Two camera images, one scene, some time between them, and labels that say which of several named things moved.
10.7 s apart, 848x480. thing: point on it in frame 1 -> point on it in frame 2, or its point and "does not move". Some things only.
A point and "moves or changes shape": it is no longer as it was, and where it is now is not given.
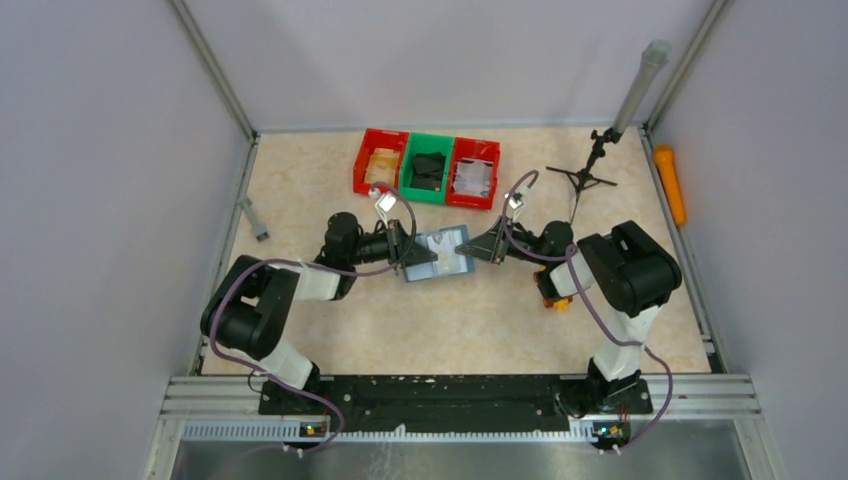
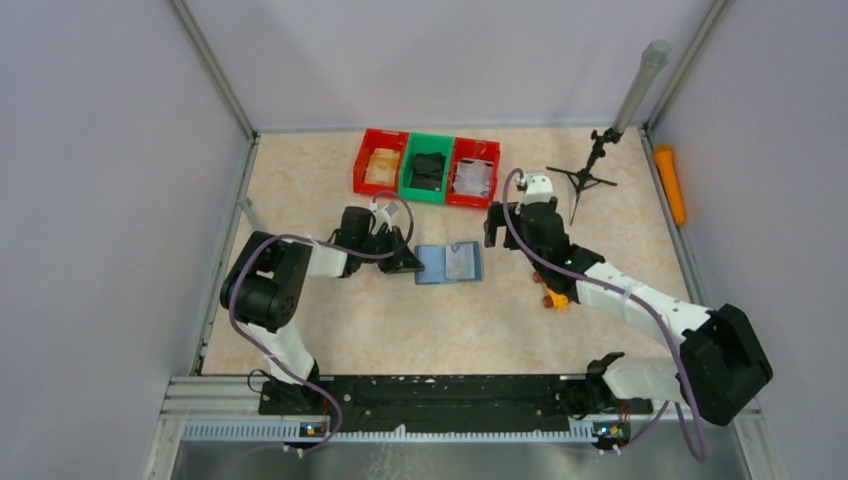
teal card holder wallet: (449, 262) moves or changes shape
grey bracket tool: (259, 230) does not move
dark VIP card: (428, 171) does not move
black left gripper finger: (397, 236) does not move
